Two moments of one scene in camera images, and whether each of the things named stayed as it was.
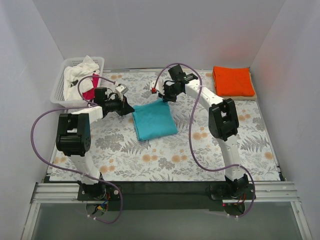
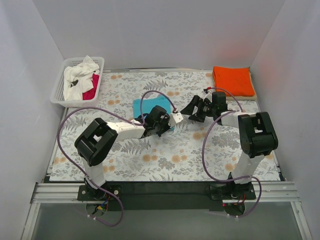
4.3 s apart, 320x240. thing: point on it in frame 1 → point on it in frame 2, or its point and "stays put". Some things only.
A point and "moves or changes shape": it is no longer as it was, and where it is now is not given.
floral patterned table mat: x=166 y=125 stays put
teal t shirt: x=153 y=120 moves or changes shape
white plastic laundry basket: x=57 y=95 stays put
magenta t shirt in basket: x=90 y=94 stays put
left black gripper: x=122 y=106 → x=163 y=127
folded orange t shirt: x=233 y=81 stays put
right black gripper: x=166 y=90 → x=200 y=109
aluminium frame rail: x=68 y=193 stays put
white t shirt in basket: x=72 y=75 stays put
